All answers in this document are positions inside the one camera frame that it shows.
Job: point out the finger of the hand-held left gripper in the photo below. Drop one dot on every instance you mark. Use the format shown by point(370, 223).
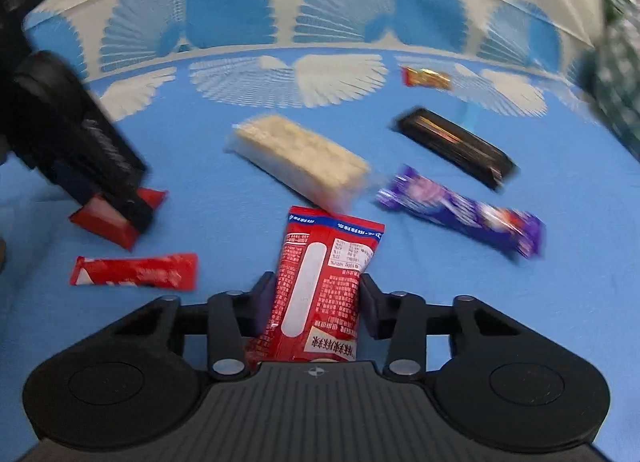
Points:
point(75, 182)
point(135, 209)

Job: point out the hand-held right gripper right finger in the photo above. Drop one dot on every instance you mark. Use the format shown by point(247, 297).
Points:
point(372, 307)

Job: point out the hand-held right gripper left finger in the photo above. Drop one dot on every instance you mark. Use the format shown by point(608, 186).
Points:
point(257, 302)

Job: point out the short red snack packet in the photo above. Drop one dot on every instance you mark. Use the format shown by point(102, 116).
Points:
point(100, 224)

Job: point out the red snack packet white window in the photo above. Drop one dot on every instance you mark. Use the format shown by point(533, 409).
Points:
point(320, 302)

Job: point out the long red snack packet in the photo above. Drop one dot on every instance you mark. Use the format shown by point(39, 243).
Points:
point(135, 272)

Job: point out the clear white rice cracker packet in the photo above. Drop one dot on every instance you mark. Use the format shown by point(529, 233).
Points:
point(295, 152)

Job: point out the black snack bar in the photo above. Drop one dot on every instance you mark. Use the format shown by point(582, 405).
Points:
point(450, 142)

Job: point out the red and golden snack packet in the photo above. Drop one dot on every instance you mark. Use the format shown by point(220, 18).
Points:
point(425, 77)

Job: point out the blue fan-print sheet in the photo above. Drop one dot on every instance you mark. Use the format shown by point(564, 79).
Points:
point(200, 192)

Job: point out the purple snack bar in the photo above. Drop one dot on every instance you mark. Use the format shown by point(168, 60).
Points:
point(460, 212)

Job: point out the green patterned cloth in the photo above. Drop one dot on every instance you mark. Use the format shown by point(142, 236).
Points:
point(620, 82)

